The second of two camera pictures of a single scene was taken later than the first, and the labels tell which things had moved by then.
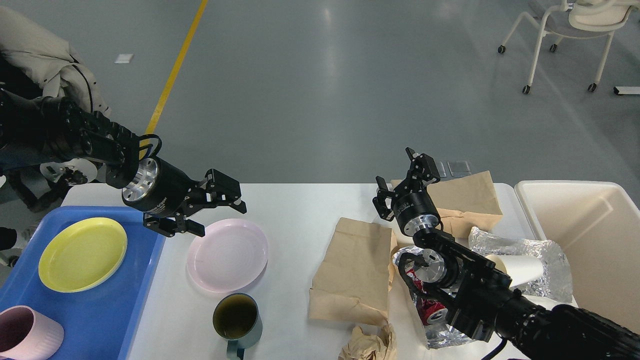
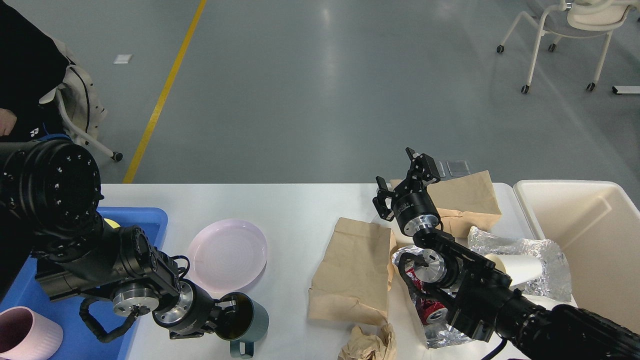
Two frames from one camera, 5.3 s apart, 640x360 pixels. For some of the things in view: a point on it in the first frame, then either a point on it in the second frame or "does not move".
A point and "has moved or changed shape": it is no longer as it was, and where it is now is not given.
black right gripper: (415, 210) does not move
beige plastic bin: (597, 224) does not move
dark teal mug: (237, 319) has moved or changed shape
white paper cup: (519, 269) does not move
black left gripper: (161, 187) -> (190, 314)
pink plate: (231, 254) does not move
